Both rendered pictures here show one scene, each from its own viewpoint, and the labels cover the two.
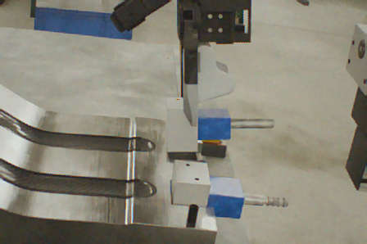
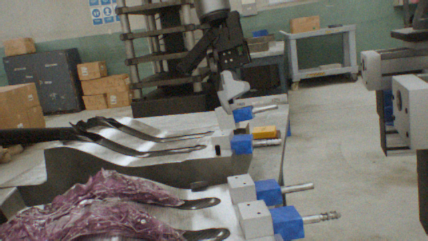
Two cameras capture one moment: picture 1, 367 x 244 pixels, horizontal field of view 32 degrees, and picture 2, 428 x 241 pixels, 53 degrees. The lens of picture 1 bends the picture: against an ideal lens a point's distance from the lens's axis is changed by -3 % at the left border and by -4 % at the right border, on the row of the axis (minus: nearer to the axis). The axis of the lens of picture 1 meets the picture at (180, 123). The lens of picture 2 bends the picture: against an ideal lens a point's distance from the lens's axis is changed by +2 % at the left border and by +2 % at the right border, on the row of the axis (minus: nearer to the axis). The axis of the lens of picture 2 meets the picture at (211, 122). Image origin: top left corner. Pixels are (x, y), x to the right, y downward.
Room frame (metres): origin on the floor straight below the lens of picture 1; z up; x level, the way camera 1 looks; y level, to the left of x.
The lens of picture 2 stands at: (-0.12, -0.28, 1.12)
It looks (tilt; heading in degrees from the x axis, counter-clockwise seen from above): 12 degrees down; 20
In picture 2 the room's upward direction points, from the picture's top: 8 degrees counter-clockwise
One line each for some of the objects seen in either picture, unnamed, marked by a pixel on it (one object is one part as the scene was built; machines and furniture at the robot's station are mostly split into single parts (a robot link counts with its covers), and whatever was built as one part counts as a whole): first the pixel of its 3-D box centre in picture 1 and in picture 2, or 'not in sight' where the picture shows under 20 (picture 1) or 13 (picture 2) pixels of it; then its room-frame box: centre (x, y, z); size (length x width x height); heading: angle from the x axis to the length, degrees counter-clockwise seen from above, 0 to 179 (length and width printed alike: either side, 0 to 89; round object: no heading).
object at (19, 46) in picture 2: not in sight; (19, 46); (6.05, 5.36, 1.26); 0.42 x 0.33 x 0.29; 99
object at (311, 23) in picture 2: not in sight; (304, 27); (6.73, 0.47, 0.94); 0.41 x 0.33 x 0.29; 106
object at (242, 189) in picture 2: not in sight; (272, 191); (0.48, -0.14, 0.86); 0.13 x 0.05 x 0.05; 113
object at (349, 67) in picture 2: not in sight; (317, 55); (6.74, 0.31, 0.47); 1.10 x 0.52 x 0.94; 106
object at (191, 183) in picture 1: (231, 197); (247, 144); (0.63, -0.07, 0.89); 0.13 x 0.05 x 0.05; 96
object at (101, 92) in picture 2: not in sight; (106, 84); (6.36, 3.98, 0.42); 0.86 x 0.33 x 0.83; 99
